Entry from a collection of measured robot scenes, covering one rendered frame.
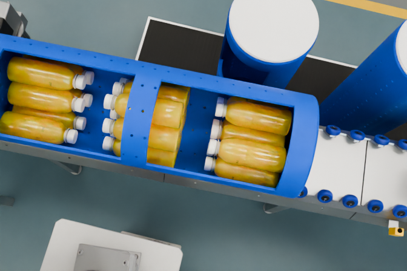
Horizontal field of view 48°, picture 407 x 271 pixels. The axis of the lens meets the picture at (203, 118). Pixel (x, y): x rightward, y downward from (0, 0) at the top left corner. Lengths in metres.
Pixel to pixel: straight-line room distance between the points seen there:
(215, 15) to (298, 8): 1.17
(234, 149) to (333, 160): 0.39
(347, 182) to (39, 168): 1.54
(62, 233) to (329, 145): 0.82
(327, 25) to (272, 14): 1.26
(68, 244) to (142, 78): 0.44
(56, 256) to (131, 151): 0.30
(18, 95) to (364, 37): 1.95
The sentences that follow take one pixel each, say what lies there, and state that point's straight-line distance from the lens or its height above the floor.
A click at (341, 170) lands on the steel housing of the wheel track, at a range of 1.47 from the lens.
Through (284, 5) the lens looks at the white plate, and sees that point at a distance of 1.48.
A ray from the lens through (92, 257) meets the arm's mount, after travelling 1.10.
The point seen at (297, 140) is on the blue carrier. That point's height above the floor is 1.23.
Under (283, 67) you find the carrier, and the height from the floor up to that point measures 0.99.
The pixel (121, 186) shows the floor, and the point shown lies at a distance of 2.34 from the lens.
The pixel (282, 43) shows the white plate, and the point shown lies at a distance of 1.42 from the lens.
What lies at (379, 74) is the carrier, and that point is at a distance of 1.63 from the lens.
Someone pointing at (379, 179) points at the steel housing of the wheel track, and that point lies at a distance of 1.51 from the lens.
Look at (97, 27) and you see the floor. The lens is 2.60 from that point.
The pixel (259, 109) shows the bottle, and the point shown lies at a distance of 1.22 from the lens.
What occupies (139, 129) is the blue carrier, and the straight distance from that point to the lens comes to 1.12.
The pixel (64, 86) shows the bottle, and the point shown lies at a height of 1.12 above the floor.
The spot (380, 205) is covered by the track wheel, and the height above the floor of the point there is 0.98.
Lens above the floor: 2.30
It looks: 75 degrees down
